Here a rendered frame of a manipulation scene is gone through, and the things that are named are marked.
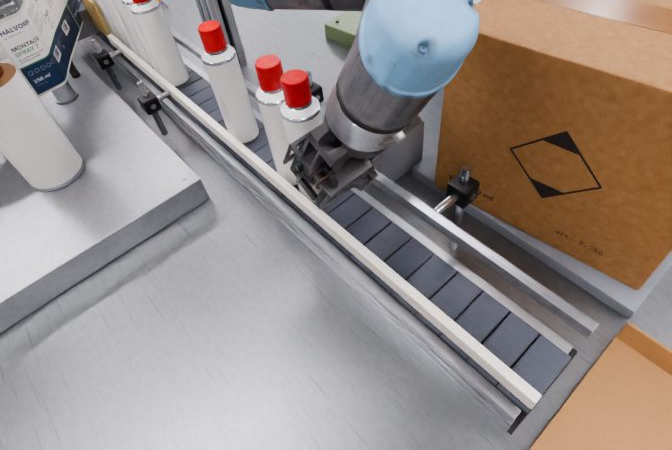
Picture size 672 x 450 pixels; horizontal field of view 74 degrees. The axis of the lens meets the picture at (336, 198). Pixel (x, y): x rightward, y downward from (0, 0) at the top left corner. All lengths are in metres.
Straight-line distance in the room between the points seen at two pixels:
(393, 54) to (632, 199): 0.36
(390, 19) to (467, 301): 0.37
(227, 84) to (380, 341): 0.43
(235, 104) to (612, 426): 0.64
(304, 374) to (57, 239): 0.43
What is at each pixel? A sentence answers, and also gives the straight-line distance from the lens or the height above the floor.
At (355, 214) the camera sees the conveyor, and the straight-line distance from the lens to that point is 0.65.
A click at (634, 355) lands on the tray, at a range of 0.66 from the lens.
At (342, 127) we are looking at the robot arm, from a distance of 0.39.
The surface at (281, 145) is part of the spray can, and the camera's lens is 0.63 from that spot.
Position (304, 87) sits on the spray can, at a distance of 0.54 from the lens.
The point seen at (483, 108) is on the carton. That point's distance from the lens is 0.58.
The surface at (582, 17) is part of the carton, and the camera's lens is 0.59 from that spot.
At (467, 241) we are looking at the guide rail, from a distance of 0.52.
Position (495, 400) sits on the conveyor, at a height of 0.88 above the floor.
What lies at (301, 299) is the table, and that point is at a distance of 0.64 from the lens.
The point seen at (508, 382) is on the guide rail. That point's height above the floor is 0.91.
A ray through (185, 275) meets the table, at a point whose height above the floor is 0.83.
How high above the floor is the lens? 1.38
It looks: 49 degrees down
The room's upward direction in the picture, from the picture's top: 9 degrees counter-clockwise
